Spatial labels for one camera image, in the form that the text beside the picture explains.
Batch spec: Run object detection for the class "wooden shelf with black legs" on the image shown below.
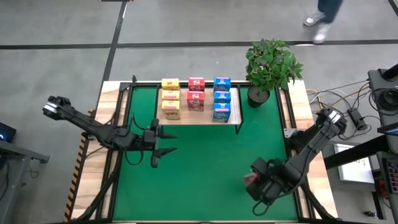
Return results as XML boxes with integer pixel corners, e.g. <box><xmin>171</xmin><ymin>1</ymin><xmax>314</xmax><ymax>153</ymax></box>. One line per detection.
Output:
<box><xmin>154</xmin><ymin>83</ymin><xmax>244</xmax><ymax>135</ymax></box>

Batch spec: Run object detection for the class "black keyboard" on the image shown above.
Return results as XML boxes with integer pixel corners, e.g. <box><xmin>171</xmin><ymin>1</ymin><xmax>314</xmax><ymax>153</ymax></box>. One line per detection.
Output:
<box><xmin>381</xmin><ymin>157</ymin><xmax>398</xmax><ymax>195</ymax></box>

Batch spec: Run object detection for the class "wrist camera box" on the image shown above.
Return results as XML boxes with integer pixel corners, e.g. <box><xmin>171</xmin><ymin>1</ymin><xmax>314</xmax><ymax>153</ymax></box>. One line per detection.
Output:
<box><xmin>142</xmin><ymin>129</ymin><xmax>156</xmax><ymax>143</ymax></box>
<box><xmin>251</xmin><ymin>157</ymin><xmax>269</xmax><ymax>174</ymax></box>

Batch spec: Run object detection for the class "black desk beam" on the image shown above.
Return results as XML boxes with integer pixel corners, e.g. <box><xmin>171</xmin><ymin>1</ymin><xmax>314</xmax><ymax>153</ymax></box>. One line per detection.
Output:
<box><xmin>323</xmin><ymin>135</ymin><xmax>385</xmax><ymax>170</ymax></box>

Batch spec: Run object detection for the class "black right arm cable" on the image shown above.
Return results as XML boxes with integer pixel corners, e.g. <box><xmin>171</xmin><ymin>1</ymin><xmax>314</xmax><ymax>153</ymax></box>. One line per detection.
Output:
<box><xmin>252</xmin><ymin>192</ymin><xmax>280</xmax><ymax>217</ymax></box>

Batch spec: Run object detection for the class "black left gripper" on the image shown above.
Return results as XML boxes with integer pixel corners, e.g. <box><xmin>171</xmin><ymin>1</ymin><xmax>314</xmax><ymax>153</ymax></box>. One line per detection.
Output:
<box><xmin>136</xmin><ymin>118</ymin><xmax>178</xmax><ymax>169</ymax></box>

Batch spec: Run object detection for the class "laptop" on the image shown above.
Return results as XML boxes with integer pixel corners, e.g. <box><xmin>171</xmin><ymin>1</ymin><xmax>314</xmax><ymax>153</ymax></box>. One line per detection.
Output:
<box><xmin>376</xmin><ymin>123</ymin><xmax>398</xmax><ymax>138</ymax></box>

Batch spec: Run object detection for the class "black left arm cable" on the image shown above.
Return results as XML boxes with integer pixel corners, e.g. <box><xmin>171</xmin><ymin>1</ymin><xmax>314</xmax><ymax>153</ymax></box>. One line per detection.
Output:
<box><xmin>123</xmin><ymin>113</ymin><xmax>146</xmax><ymax>167</ymax></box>

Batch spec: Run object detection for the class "black coiled cable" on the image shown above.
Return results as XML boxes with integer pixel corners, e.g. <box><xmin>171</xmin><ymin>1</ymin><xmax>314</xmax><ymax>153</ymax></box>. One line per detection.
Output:
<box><xmin>369</xmin><ymin>88</ymin><xmax>398</xmax><ymax>116</ymax></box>

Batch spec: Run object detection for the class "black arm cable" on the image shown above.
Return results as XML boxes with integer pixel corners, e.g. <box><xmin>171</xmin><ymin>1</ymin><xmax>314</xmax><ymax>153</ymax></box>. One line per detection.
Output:
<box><xmin>123</xmin><ymin>113</ymin><xmax>146</xmax><ymax>167</ymax></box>
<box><xmin>252</xmin><ymin>192</ymin><xmax>280</xmax><ymax>217</ymax></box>

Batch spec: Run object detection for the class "grey metal stand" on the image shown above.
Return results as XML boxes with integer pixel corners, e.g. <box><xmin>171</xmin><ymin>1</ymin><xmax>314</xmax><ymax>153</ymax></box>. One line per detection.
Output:
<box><xmin>0</xmin><ymin>139</ymin><xmax>50</xmax><ymax>224</ymax></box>

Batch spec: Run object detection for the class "blue Rice Krispies cereal box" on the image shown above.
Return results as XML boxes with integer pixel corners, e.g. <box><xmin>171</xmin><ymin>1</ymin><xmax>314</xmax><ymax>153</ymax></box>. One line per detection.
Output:
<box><xmin>212</xmin><ymin>103</ymin><xmax>231</xmax><ymax>124</ymax></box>
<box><xmin>213</xmin><ymin>77</ymin><xmax>231</xmax><ymax>92</ymax></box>
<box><xmin>213</xmin><ymin>90</ymin><xmax>232</xmax><ymax>104</ymax></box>

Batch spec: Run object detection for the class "yellow Corn Pops cereal box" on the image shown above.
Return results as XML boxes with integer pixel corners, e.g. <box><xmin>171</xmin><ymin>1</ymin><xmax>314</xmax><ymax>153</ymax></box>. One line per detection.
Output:
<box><xmin>161</xmin><ymin>78</ymin><xmax>181</xmax><ymax>91</ymax></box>
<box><xmin>161</xmin><ymin>100</ymin><xmax>182</xmax><ymax>121</ymax></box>
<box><xmin>161</xmin><ymin>90</ymin><xmax>181</xmax><ymax>101</ymax></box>

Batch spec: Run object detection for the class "black yellow hazard tape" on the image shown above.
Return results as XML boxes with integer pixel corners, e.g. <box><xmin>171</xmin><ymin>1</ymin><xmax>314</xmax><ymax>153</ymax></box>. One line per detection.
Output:
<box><xmin>63</xmin><ymin>136</ymin><xmax>86</xmax><ymax>222</ymax></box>

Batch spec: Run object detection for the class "black power brick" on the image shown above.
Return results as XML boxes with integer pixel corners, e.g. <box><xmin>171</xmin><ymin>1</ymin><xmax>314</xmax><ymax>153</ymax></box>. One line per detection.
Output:
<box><xmin>347</xmin><ymin>108</ymin><xmax>368</xmax><ymax>131</ymax></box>

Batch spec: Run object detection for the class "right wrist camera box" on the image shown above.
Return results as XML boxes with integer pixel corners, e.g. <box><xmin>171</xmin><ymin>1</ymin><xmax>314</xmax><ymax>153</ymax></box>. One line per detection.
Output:
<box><xmin>251</xmin><ymin>157</ymin><xmax>269</xmax><ymax>174</ymax></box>

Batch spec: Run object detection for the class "red Froot Loops cereal box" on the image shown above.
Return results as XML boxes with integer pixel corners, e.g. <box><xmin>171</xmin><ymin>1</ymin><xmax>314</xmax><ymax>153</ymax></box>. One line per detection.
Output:
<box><xmin>188</xmin><ymin>77</ymin><xmax>206</xmax><ymax>92</ymax></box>
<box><xmin>186</xmin><ymin>90</ymin><xmax>205</xmax><ymax>112</ymax></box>
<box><xmin>243</xmin><ymin>172</ymin><xmax>259</xmax><ymax>187</ymax></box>

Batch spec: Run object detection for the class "orange floor cable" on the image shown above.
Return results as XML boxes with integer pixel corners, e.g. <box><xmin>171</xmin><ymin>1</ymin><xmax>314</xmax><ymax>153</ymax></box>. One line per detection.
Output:
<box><xmin>306</xmin><ymin>85</ymin><xmax>371</xmax><ymax>125</ymax></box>

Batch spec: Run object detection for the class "dark grey cart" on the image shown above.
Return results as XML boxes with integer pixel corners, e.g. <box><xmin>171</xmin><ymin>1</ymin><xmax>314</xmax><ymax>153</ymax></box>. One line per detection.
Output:
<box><xmin>366</xmin><ymin>63</ymin><xmax>398</xmax><ymax>125</ymax></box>

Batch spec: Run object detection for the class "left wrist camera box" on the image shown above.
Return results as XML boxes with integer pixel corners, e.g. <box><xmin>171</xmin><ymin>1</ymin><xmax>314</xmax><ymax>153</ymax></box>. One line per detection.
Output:
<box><xmin>142</xmin><ymin>129</ymin><xmax>156</xmax><ymax>143</ymax></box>

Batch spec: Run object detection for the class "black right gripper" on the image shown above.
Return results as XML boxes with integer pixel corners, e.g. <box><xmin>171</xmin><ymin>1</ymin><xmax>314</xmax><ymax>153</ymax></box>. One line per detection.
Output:
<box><xmin>246</xmin><ymin>161</ymin><xmax>285</xmax><ymax>202</ymax></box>

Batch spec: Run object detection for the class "green table mat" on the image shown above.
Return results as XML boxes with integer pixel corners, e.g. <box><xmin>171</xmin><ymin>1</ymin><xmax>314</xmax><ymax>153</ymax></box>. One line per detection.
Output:
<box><xmin>112</xmin><ymin>85</ymin><xmax>299</xmax><ymax>222</ymax></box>

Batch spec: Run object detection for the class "person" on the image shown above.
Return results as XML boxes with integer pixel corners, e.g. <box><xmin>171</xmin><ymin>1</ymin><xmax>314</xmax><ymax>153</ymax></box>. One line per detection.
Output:
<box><xmin>303</xmin><ymin>0</ymin><xmax>345</xmax><ymax>45</ymax></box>

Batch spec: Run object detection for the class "black device with blue light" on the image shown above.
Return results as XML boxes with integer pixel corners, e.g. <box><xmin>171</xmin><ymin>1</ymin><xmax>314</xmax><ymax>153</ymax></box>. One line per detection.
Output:
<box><xmin>0</xmin><ymin>122</ymin><xmax>17</xmax><ymax>144</ymax></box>

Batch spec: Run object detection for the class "white board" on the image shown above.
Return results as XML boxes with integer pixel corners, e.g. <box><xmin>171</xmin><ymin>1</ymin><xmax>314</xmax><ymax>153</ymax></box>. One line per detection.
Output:
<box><xmin>334</xmin><ymin>143</ymin><xmax>376</xmax><ymax>184</ymax></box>

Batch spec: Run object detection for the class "green plant in black pot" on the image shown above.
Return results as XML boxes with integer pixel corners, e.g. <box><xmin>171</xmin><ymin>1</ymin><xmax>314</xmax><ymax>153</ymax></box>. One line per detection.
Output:
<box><xmin>244</xmin><ymin>38</ymin><xmax>304</xmax><ymax>109</ymax></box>

